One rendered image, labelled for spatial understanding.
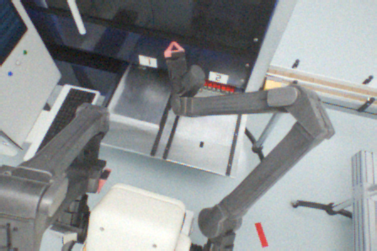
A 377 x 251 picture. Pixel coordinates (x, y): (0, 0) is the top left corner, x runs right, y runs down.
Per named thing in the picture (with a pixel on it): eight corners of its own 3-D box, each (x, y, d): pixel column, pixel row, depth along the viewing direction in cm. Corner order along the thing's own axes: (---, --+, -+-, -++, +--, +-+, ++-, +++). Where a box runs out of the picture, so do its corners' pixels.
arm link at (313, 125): (336, 120, 53) (353, 124, 59) (289, 77, 60) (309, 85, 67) (206, 244, 73) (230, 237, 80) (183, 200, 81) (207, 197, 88)
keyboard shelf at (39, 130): (52, 82, 153) (50, 80, 151) (101, 93, 151) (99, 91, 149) (8, 157, 132) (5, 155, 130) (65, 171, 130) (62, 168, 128)
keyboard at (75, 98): (71, 88, 149) (69, 86, 147) (96, 93, 148) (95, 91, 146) (34, 157, 130) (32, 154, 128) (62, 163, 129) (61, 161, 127)
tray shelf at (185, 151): (123, 63, 151) (123, 61, 150) (251, 93, 145) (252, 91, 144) (85, 140, 129) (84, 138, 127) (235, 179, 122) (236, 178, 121)
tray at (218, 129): (193, 77, 146) (193, 72, 143) (242, 88, 144) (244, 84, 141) (175, 133, 130) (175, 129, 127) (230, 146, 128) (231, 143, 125)
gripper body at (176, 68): (184, 56, 95) (186, 72, 91) (188, 76, 104) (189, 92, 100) (166, 59, 96) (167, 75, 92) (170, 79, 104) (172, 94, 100)
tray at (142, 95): (131, 62, 149) (130, 58, 146) (178, 73, 147) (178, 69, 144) (106, 115, 133) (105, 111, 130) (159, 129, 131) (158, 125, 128)
